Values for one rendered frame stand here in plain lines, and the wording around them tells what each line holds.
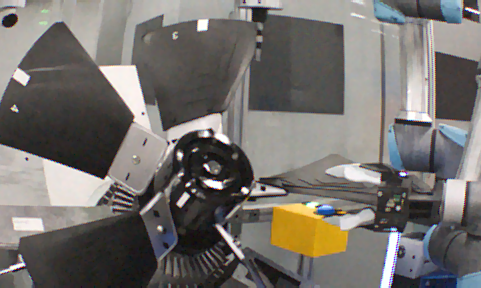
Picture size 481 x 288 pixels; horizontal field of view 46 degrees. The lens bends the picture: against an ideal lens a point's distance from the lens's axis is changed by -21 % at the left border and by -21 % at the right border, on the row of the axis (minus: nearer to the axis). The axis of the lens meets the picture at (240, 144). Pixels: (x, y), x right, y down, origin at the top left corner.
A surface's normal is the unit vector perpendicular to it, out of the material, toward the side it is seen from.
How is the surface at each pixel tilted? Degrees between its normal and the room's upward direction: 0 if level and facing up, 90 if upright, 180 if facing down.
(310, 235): 90
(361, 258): 90
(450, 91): 90
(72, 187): 50
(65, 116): 86
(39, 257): 75
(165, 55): 55
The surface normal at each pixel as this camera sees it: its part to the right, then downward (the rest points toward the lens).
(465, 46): 0.35, 0.10
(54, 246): 0.68, -0.15
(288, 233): -0.84, 0.01
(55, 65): 0.20, -0.15
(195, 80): -0.28, -0.58
